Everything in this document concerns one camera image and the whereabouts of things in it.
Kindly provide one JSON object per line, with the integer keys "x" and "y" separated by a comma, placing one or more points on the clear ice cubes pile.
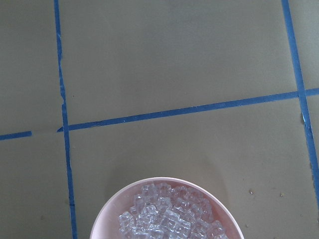
{"x": 161, "y": 211}

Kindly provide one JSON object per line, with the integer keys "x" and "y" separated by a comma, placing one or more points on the pink bowl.
{"x": 106, "y": 225}

